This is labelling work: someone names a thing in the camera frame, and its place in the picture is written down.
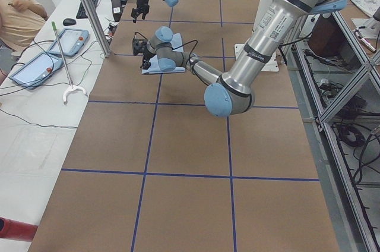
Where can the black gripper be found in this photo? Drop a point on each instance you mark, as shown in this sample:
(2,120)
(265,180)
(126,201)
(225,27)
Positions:
(146,54)
(140,3)

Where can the light blue t-shirt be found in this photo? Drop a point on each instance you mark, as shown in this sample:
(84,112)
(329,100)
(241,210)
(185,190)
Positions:
(166,65)

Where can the black power adapter white label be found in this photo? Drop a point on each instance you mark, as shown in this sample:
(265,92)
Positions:
(117,10)

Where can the far blue teach pendant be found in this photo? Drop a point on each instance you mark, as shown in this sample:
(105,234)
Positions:
(72,40)

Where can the blue teach pendant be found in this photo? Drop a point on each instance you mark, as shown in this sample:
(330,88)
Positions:
(36,71)
(72,40)

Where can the black computer mouse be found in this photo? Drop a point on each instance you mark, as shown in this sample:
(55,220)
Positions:
(69,22)

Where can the near blue teach pendant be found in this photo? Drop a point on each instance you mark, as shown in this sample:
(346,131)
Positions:
(36,71)

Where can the person in beige shirt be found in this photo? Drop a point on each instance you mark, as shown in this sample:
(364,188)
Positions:
(21,21)

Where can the red object at edge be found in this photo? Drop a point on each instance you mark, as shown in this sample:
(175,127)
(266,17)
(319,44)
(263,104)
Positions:
(18,231)

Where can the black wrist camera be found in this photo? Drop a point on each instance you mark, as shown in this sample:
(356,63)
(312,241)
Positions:
(138,46)

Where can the aluminium frame post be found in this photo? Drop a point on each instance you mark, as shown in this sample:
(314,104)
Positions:
(96,26)

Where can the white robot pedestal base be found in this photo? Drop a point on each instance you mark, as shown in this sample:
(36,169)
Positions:
(257,51)

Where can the aluminium frame truss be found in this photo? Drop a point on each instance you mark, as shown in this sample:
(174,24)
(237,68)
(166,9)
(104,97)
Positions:
(334,68)

